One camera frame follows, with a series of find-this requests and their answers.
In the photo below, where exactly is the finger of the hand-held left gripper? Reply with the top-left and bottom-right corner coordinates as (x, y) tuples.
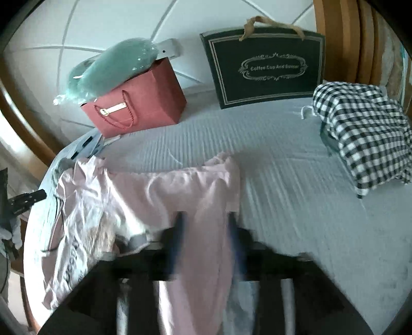
(9, 189), (48, 216)

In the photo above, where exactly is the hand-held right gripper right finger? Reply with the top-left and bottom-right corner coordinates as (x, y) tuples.
(226, 211), (320, 282)

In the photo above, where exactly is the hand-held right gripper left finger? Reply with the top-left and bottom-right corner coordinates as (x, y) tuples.
(97, 211), (190, 284)

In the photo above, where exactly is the pink printed shirt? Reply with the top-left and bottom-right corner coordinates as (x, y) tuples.
(43, 153), (243, 335)

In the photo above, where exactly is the person's left hand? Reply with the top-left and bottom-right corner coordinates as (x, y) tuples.
(0, 225), (14, 256)

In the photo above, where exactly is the grey striped bed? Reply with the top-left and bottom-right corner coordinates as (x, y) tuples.
(27, 93), (412, 335)

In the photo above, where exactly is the red paper gift bag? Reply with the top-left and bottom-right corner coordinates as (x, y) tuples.
(80, 58), (188, 139)

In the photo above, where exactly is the teal pillow in plastic wrap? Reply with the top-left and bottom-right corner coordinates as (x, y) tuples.
(53, 38), (160, 105)

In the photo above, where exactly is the black white checkered garment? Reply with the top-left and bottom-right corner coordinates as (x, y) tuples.
(301, 81), (412, 199)

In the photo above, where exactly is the dark green gift bag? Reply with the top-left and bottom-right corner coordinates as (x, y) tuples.
(200, 16), (326, 110)

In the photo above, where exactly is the white padded headboard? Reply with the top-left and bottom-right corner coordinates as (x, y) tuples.
(0, 0), (319, 129)

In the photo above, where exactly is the white plastic device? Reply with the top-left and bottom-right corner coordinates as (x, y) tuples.
(156, 38), (183, 60)

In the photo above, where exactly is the wooden bed frame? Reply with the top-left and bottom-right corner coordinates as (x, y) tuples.
(0, 0), (391, 194)

